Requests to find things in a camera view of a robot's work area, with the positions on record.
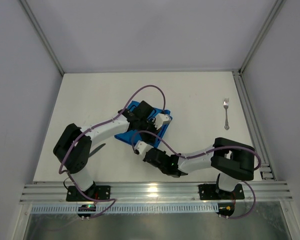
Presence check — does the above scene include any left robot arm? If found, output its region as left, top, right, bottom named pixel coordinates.
left=53, top=100, right=171, bottom=202

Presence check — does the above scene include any right aluminium frame post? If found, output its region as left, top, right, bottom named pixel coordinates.
left=238, top=0, right=286, bottom=76

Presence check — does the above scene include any aluminium rail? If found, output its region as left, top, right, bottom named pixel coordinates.
left=232, top=70, right=277, bottom=181
left=19, top=181, right=293, bottom=204

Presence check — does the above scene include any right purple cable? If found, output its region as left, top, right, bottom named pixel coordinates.
left=130, top=130, right=263, bottom=220

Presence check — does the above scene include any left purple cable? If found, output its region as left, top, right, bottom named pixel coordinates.
left=58, top=84, right=167, bottom=218

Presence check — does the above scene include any silver table knife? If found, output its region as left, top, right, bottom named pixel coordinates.
left=89, top=143, right=106, bottom=157

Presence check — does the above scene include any slotted grey cable duct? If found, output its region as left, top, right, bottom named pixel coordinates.
left=30, top=202, right=218, bottom=214

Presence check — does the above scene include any purple cable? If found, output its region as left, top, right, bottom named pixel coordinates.
left=58, top=84, right=167, bottom=218
left=130, top=130, right=263, bottom=220

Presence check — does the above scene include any blue cloth napkin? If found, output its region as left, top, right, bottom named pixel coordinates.
left=114, top=100, right=172, bottom=147

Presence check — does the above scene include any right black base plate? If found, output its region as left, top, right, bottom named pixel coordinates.
left=198, top=183, right=245, bottom=200

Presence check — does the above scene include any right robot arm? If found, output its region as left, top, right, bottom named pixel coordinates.
left=135, top=137, right=255, bottom=199

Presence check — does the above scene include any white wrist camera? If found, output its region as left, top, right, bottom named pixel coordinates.
left=154, top=113, right=172, bottom=130
left=133, top=140, right=153, bottom=157

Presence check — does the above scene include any controller board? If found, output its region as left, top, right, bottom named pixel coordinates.
left=77, top=204, right=96, bottom=219
left=216, top=203, right=235, bottom=219

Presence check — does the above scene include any left controller board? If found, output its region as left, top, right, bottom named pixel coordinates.
left=77, top=204, right=96, bottom=219

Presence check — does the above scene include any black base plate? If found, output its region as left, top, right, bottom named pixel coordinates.
left=198, top=183, right=245, bottom=200
left=66, top=185, right=111, bottom=202

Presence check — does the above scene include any left aluminium frame post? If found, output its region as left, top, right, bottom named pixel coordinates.
left=18, top=0, right=65, bottom=77

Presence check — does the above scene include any aluminium frame post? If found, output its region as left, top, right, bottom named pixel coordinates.
left=238, top=0, right=286, bottom=76
left=18, top=0, right=65, bottom=77

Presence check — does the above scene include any silver fork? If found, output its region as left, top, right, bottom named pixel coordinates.
left=223, top=98, right=230, bottom=131

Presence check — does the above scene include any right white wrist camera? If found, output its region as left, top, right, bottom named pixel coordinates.
left=133, top=140, right=153, bottom=157

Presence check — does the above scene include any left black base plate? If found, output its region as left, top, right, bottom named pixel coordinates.
left=66, top=185, right=111, bottom=202

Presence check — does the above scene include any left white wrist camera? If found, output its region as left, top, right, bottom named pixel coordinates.
left=154, top=113, right=172, bottom=130

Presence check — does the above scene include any right controller board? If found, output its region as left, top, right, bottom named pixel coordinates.
left=216, top=203, right=235, bottom=219

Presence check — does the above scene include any right side aluminium rail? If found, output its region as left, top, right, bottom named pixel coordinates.
left=232, top=70, right=277, bottom=181

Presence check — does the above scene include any aluminium front rail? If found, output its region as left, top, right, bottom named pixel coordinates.
left=19, top=181, right=293, bottom=204

